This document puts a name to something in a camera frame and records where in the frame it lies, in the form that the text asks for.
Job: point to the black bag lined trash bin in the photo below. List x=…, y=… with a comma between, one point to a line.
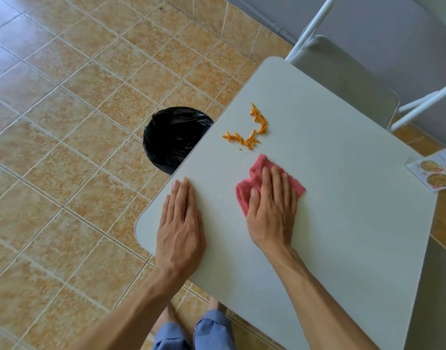
x=172, y=138

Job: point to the person's right thumb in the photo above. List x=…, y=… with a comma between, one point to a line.
x=252, y=204

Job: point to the pink cleaning cloth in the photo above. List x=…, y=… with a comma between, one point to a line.
x=257, y=171

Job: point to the person's left thumb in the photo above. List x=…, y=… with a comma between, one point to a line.
x=201, y=225

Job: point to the printed food menu card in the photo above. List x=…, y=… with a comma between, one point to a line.
x=432, y=172

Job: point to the white folding chair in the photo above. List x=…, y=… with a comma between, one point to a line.
x=339, y=76

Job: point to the person's left forearm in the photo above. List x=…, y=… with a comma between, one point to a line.
x=135, y=309

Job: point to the person's right middle finger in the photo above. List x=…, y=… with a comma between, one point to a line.
x=276, y=184

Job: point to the person's right little finger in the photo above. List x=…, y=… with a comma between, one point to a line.
x=294, y=200

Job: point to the person's right forearm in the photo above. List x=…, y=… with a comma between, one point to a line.
x=317, y=306

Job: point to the person's right hand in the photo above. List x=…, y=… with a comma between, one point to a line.
x=272, y=222

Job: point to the person's left little finger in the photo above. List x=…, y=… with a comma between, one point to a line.
x=166, y=209

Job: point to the person's foot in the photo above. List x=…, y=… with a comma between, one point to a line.
x=215, y=305
x=166, y=318

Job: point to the person's left middle finger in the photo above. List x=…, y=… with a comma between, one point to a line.
x=184, y=196

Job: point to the person's left foot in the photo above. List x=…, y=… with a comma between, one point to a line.
x=166, y=318

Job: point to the person's right foot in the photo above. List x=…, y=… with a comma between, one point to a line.
x=215, y=305

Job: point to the pile of orange food shreds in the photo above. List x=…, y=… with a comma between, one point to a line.
x=261, y=128

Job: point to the person's left hand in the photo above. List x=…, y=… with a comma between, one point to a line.
x=181, y=240

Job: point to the blue trousers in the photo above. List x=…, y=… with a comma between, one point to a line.
x=213, y=331

